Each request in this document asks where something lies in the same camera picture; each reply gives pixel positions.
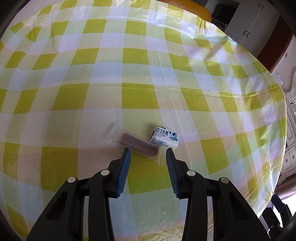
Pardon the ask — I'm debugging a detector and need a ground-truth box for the brown door frame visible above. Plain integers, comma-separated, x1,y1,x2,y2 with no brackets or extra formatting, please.
261,16,293,72

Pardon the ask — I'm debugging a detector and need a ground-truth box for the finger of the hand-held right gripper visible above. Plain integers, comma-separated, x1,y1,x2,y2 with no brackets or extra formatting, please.
261,207,284,234
271,195,292,217

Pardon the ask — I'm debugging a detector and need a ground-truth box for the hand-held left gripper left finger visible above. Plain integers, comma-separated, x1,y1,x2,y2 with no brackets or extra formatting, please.
26,148,131,241

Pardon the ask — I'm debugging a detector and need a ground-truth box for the yellow checked tablecloth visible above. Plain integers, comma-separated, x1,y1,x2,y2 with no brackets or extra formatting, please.
0,0,288,241

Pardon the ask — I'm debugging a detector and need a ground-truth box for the white dresser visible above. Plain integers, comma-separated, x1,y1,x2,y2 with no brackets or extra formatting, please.
272,70,296,186

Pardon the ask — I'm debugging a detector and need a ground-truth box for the orange chair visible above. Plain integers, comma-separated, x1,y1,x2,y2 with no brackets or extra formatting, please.
159,0,212,22

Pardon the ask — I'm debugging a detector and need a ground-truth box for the white candy packet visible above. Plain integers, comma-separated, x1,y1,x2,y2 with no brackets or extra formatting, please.
149,125,181,149

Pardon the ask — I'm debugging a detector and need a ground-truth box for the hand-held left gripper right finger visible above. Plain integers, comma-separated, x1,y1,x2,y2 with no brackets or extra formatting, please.
166,148,270,241

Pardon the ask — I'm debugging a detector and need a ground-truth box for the brown bar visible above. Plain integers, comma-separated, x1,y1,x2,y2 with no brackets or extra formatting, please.
109,123,173,166

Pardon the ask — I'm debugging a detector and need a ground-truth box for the white cabinet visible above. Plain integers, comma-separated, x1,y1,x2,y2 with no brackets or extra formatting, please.
205,0,280,47

